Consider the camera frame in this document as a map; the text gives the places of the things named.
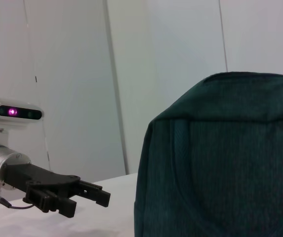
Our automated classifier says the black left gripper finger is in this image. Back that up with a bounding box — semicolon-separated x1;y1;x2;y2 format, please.
77;179;112;208
23;182;78;219

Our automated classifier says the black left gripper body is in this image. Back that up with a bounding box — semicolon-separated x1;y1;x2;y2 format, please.
3;162;82;199

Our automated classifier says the dark teal insulated bag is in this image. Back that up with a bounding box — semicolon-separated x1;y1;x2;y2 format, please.
133;71;283;237

